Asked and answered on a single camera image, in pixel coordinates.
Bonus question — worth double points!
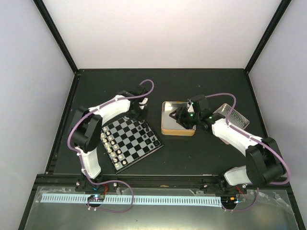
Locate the black bishop chess piece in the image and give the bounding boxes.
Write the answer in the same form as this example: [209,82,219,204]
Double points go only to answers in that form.
[148,131,154,137]

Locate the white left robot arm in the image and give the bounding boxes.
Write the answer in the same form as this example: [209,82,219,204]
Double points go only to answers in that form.
[67,80,154,191]

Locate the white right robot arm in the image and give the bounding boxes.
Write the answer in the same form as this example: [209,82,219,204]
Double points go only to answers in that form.
[169,106,288,193]

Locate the white chess piece row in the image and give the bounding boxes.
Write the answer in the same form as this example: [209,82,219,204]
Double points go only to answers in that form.
[100,126,128,172]

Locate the gold metal tin base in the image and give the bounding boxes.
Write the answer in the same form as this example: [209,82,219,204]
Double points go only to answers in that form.
[161,101,196,136]

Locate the black and grey chessboard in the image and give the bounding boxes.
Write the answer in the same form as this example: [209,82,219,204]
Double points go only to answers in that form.
[102,116,164,174]

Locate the silver tin lid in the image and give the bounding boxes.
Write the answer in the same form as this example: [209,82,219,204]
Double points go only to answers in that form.
[213,103,250,144]

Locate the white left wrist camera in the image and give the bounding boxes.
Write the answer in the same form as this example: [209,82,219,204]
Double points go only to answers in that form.
[139,97,148,107]

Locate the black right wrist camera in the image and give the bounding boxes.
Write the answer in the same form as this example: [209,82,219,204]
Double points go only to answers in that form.
[188,95,212,116]

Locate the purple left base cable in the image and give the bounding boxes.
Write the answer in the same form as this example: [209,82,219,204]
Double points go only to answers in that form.
[86,179,134,213]

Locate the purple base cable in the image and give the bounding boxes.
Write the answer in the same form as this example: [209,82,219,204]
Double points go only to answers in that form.
[86,179,134,213]
[222,186,260,213]

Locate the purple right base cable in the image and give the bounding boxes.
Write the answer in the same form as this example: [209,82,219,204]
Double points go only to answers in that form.
[222,186,260,213]

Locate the light blue cable duct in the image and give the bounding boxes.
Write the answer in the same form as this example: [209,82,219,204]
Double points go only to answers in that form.
[40,194,222,207]

